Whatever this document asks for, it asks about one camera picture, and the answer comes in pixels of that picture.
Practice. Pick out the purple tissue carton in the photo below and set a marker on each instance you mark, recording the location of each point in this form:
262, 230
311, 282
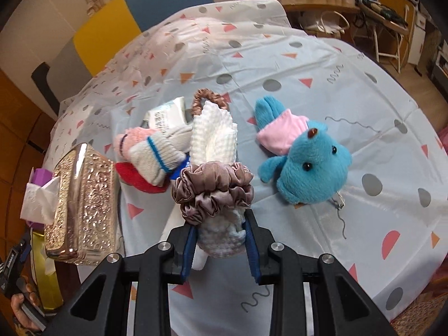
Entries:
39, 176

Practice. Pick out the blue plush toy pink shirt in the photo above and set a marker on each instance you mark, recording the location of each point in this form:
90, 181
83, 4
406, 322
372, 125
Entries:
307, 165

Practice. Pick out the wooden wardrobe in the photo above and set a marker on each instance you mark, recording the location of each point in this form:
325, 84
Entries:
25, 134

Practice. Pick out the blue Tempo tissue pack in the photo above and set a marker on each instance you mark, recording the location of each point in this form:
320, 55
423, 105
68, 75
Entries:
177, 171

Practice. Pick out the white handbag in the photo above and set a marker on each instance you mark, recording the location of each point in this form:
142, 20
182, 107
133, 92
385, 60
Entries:
330, 24

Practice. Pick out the mauve satin scrunchie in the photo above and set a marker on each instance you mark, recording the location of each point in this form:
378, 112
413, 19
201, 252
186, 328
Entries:
204, 191

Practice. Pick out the white wet wipes pack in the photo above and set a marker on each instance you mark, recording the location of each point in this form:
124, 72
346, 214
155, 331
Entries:
166, 116

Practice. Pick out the ornate gold tissue box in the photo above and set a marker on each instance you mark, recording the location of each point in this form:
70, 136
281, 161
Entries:
85, 227

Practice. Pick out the pink fuzzy socks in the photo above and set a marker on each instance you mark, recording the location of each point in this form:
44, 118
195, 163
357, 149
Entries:
123, 142

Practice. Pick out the white knitted sock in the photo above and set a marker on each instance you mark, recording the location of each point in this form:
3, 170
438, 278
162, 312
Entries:
213, 149

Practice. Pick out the gold metal tray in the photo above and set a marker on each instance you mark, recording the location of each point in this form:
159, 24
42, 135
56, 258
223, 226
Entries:
44, 274

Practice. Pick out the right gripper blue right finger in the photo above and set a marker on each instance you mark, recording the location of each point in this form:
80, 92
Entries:
251, 246

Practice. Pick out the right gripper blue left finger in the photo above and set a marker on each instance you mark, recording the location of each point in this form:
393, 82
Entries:
188, 252

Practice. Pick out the white knit glove blue band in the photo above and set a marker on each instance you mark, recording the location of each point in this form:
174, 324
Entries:
158, 154

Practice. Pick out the person's left hand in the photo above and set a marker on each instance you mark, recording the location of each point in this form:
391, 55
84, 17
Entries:
23, 323

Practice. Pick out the patterned plastic tablecloth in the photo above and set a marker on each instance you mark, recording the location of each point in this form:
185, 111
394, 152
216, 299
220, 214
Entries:
391, 234

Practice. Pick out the white folding table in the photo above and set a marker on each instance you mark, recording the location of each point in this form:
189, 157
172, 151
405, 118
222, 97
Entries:
381, 18

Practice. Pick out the red plush sock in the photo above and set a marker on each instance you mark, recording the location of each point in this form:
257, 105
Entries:
129, 175

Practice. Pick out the thin brown satin scrunchie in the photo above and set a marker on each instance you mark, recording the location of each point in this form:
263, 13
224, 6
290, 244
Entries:
205, 95

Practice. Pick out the grey yellow blue headboard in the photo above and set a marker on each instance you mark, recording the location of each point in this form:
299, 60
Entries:
133, 21

